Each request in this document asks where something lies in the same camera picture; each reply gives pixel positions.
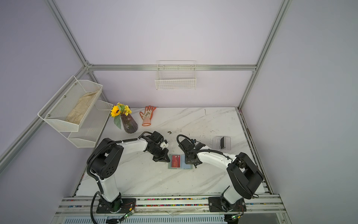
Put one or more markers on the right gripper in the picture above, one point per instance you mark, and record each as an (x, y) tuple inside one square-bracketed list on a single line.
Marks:
[(191, 155)]

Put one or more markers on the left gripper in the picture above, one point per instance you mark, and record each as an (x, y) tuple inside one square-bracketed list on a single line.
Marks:
[(164, 156)]

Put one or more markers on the green card holder wallet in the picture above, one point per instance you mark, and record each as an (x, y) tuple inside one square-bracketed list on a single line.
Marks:
[(182, 165)]

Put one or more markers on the red credit card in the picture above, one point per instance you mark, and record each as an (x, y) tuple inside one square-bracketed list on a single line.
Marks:
[(175, 162)]

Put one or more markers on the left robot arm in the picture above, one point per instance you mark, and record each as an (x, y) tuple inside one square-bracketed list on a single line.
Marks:
[(103, 163)]

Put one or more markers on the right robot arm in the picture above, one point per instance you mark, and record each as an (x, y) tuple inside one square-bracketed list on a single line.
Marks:
[(244, 175)]

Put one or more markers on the clear acrylic card box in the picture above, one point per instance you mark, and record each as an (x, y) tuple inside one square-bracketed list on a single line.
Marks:
[(216, 143)]

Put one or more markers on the stack of dark cards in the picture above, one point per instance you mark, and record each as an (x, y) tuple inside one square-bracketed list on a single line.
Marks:
[(222, 142)]

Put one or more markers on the orange work glove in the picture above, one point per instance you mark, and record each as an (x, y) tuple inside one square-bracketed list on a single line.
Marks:
[(147, 115)]

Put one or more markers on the dark glass vase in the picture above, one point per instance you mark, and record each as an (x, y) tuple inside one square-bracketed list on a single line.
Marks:
[(129, 123)]

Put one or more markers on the yellow sunflower bouquet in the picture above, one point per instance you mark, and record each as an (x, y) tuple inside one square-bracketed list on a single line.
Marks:
[(120, 109)]

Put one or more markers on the white mesh lower shelf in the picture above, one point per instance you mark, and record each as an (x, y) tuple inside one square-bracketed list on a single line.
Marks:
[(92, 127)]

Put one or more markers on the white mesh shelf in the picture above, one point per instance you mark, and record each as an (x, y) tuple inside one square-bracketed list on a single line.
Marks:
[(92, 127), (57, 109)]

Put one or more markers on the beige cloth in shelf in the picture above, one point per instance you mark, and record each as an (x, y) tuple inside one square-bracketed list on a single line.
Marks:
[(81, 108)]

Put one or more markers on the white mesh upper shelf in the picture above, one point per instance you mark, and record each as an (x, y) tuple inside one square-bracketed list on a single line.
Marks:
[(57, 109)]

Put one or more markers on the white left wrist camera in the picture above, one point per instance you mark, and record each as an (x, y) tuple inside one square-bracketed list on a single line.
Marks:
[(164, 144)]

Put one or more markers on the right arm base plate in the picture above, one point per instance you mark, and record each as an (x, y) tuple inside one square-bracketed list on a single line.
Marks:
[(220, 204)]

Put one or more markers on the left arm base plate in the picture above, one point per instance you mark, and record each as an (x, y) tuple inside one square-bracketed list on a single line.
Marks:
[(121, 206)]

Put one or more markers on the aluminium front rail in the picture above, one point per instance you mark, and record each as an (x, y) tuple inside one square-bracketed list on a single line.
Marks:
[(179, 205)]

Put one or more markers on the white wire wall basket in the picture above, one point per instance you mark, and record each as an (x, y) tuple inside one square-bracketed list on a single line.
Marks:
[(176, 75)]

